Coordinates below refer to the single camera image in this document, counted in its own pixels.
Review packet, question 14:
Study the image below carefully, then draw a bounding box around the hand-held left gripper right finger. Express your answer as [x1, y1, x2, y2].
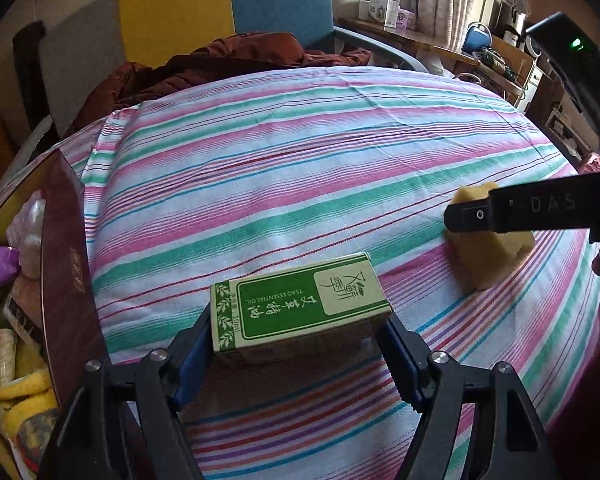
[377, 317, 561, 480]

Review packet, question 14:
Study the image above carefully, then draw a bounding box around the wooden desk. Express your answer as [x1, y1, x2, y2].
[337, 16, 536, 106]

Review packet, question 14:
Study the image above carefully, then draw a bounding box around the dark red quilted cloth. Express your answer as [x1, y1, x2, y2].
[62, 32, 371, 138]

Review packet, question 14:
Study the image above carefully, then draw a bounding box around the striped bed sheet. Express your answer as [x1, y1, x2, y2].
[55, 52, 600, 480]

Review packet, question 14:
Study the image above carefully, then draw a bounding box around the blue round object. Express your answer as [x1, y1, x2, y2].
[462, 22, 492, 53]

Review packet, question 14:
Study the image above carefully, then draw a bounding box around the patterned curtain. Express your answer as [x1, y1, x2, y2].
[412, 0, 486, 51]

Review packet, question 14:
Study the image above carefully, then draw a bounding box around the maroon tin box gold inside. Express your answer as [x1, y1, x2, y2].
[0, 149, 106, 480]

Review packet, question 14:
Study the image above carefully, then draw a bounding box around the grey yellow blue chair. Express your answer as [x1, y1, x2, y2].
[12, 0, 421, 146]

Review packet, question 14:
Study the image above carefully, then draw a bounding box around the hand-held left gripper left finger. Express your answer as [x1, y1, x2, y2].
[35, 307, 216, 480]

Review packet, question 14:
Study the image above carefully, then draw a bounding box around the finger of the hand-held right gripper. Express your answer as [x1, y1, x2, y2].
[442, 170, 600, 243]

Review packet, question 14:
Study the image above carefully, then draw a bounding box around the black rolled mat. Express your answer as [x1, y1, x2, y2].
[12, 21, 48, 133]

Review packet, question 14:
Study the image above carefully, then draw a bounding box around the wooden cabinet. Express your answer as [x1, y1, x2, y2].
[525, 65, 600, 161]

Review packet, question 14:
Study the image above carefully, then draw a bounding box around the white printed carton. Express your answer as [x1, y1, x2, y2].
[370, 0, 401, 28]

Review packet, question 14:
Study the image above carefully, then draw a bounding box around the green white carton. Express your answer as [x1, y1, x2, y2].
[210, 251, 393, 366]

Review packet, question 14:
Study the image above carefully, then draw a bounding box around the purple item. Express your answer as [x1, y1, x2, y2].
[0, 246, 21, 286]

